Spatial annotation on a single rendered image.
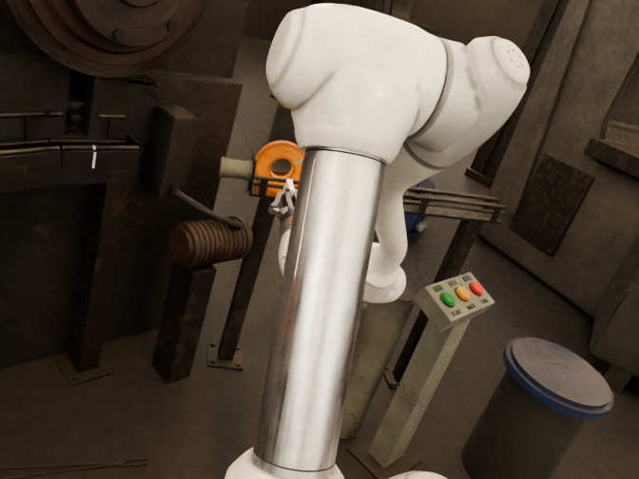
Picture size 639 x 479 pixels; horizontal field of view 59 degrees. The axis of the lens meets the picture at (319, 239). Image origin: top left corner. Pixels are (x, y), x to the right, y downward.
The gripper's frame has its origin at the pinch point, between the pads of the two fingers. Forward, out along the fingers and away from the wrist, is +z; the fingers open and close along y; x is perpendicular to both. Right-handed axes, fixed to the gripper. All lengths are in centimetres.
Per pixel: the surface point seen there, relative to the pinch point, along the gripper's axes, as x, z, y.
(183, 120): 7.9, 10.5, -29.8
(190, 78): 14.9, 24.2, -29.9
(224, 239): -20.3, 2.1, -12.7
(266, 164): -0.9, 14.5, -5.1
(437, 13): -39, 1092, 445
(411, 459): -68, -27, 56
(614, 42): 53, 150, 178
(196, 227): -17.3, 0.8, -21.1
